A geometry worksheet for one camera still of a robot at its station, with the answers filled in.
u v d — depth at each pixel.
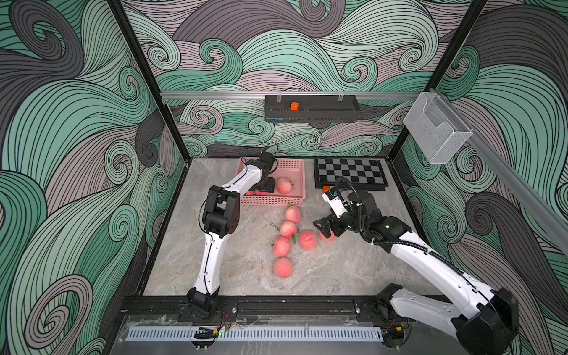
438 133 0.77
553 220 0.51
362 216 0.57
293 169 1.14
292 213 0.92
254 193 0.99
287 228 0.87
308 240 0.83
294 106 0.88
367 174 1.09
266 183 0.91
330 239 0.79
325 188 1.04
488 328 0.36
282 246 0.83
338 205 0.66
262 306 0.75
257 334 0.70
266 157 0.85
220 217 0.60
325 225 0.67
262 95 0.94
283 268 0.77
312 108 0.98
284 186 1.00
